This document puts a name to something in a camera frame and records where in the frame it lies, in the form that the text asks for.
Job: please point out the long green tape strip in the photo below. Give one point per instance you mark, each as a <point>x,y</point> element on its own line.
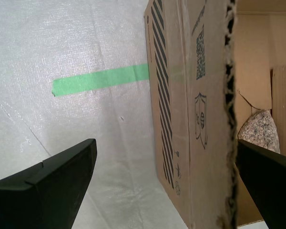
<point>97,80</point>

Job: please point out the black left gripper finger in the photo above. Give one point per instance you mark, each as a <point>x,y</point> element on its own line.
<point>43,195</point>
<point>274,186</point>

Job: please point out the speckled pinkish granite rock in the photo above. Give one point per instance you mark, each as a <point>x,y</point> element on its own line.
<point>259,128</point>

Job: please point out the brown cardboard box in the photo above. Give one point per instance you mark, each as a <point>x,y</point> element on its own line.
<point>193,119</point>

